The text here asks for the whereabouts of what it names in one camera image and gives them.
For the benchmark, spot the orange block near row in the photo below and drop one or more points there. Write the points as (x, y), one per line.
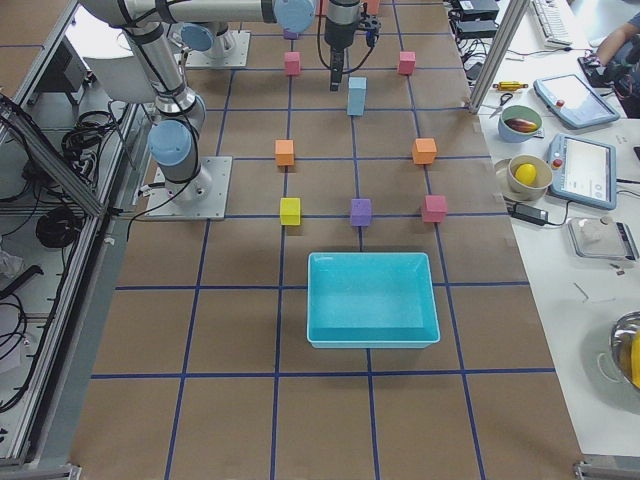
(424, 151)

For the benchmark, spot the light blue block arm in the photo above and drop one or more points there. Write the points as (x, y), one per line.
(357, 87)
(356, 106)

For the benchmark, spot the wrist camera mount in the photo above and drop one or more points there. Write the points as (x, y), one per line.
(370, 25)

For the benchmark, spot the purple block right side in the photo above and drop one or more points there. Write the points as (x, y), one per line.
(360, 212)

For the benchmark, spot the crimson block far row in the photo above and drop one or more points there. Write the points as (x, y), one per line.
(292, 63)

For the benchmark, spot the teal plastic bin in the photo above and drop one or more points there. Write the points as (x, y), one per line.
(379, 300)

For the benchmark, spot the beige bowl with lemon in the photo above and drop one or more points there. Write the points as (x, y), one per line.
(514, 190)

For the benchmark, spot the purple block near base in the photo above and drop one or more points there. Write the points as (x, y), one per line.
(290, 35)

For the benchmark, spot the orange block far row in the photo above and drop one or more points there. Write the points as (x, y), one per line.
(284, 152)

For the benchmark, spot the pink plastic bin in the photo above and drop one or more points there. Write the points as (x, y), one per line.
(371, 6)

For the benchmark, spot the teach pendant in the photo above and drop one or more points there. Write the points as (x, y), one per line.
(583, 171)
(574, 101)

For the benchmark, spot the black power adapter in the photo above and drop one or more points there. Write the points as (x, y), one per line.
(528, 214)

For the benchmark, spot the metal bowl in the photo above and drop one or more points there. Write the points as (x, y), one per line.
(624, 345)

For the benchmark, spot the yellow lemon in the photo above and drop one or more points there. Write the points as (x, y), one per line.
(526, 174)

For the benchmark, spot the white keyboard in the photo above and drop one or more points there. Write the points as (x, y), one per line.
(548, 21)

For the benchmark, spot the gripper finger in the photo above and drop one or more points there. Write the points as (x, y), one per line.
(336, 68)

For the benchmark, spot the yellow foam block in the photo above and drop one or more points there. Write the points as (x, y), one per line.
(290, 211)

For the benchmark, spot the crimson block row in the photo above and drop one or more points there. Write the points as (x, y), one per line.
(407, 63)
(292, 63)

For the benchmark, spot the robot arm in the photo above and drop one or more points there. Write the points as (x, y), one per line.
(341, 22)
(174, 141)

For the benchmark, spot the aluminium frame post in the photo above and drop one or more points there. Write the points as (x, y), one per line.
(507, 28)

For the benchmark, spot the crimson block near right corner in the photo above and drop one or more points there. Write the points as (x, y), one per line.
(434, 208)

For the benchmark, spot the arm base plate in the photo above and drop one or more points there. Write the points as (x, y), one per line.
(204, 198)
(209, 51)

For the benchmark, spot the blue bowl with fruit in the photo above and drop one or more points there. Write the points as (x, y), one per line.
(518, 123)

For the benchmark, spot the crimson block near row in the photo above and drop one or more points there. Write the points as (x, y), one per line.
(407, 63)

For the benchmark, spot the kitchen scale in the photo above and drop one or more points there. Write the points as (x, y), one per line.
(602, 238)

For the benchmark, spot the black scissors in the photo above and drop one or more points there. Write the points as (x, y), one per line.
(504, 99)

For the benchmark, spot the seated person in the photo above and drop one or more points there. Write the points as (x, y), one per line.
(613, 42)

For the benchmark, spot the orange block row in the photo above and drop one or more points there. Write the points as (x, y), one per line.
(284, 152)
(424, 151)

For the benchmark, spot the teach pendant upper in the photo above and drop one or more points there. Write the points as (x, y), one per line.
(574, 101)

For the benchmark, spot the teach pendant lower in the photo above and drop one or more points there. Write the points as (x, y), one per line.
(583, 171)

